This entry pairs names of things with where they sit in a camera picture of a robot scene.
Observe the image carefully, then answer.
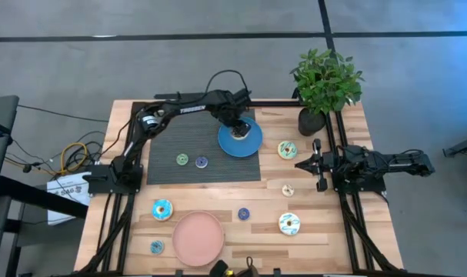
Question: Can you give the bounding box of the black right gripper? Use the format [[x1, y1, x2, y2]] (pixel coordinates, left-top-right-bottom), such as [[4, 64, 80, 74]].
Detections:
[[295, 138, 349, 192]]

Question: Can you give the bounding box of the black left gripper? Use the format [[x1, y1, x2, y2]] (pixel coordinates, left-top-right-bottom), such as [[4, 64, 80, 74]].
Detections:
[[219, 100, 253, 136]]

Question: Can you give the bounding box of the large dark chocolate donut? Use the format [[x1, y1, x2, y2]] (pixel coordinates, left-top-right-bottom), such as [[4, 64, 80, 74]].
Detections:
[[231, 125, 252, 142]]

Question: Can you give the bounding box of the large mint swirl donut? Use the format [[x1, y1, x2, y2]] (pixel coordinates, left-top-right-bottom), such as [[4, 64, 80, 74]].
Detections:
[[277, 140, 299, 161]]

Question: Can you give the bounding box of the large blue frosted donut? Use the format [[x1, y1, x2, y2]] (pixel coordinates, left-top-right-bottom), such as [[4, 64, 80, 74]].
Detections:
[[152, 199, 174, 222]]

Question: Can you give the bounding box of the blue plate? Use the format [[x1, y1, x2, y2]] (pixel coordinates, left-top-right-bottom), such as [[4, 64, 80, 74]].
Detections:
[[217, 116, 264, 159]]

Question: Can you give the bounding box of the dark grey woven placemat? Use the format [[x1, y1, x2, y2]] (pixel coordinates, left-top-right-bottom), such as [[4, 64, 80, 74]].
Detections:
[[146, 108, 262, 185]]

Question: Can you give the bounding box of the large white blue-swirl donut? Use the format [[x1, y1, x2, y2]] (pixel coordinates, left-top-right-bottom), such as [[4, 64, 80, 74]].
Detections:
[[278, 212, 302, 236]]

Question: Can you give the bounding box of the green potted plant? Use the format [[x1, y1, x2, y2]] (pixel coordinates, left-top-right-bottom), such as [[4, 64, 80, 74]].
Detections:
[[289, 48, 365, 137]]

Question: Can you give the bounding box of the pink plate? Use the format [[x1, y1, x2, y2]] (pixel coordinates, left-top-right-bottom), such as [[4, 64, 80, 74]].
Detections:
[[172, 210, 225, 268]]

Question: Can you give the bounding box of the black device with yellow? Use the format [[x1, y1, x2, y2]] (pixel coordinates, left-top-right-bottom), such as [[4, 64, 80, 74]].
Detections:
[[208, 259, 231, 277]]

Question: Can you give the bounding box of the dark grey desk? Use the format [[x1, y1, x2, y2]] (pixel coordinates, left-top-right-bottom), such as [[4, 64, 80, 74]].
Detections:
[[0, 95, 88, 277]]

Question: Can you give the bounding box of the black aluminium frame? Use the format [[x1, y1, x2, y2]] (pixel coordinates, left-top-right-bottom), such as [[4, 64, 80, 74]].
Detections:
[[55, 91, 411, 277]]

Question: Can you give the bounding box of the black looped strap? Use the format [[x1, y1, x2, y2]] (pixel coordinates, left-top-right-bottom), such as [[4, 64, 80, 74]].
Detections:
[[235, 256, 259, 277]]

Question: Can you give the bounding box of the yellow cable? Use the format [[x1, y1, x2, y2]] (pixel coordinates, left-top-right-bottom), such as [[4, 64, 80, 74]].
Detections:
[[59, 142, 88, 175]]

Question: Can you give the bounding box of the black floor cable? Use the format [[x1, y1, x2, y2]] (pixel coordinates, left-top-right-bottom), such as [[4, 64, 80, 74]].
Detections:
[[17, 103, 110, 124]]

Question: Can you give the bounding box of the black cable bundle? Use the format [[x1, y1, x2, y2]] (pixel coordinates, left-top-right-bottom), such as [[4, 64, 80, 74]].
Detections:
[[4, 129, 108, 182]]

